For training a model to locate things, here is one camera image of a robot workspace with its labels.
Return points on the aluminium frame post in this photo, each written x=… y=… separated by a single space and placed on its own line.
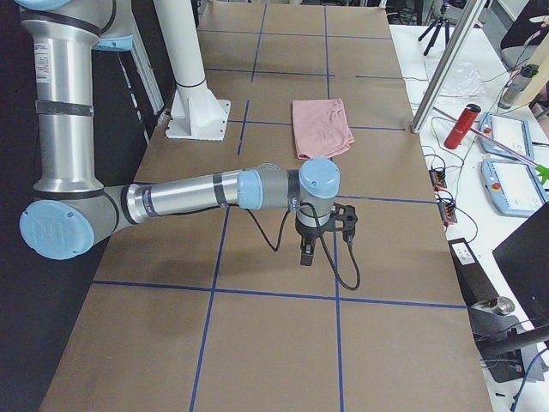
x=452 y=50

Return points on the pink Snoopy t-shirt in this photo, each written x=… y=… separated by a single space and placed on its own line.
x=320 y=128

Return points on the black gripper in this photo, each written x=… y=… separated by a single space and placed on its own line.
x=307 y=235

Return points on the near teach pendant tablet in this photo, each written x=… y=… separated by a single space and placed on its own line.
x=513 y=188

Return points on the black camera tripod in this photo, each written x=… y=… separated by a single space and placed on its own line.
x=440 y=24

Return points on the red cylindrical bottle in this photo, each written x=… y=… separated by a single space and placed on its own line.
x=462 y=126

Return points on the black flat device box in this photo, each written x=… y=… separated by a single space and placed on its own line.
x=473 y=280

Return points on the black monitor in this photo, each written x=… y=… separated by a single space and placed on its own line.
x=523 y=261

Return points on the grey water bottle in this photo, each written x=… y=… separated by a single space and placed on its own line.
x=517 y=85

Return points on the long grabber stick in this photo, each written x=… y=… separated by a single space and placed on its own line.
x=540 y=169

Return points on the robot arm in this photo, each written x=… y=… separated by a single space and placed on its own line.
x=81 y=199

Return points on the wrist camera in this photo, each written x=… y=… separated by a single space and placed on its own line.
x=344 y=221

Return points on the teach pendant tablet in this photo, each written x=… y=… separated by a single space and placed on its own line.
x=511 y=132
x=513 y=188

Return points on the clear plastic bag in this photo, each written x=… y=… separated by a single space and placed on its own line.
x=463 y=80

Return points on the far teach pendant tablet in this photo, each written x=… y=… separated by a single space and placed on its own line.
x=511 y=132

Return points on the orange black connector box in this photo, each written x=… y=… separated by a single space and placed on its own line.
x=437 y=177

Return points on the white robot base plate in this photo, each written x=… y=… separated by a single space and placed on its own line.
x=196 y=114

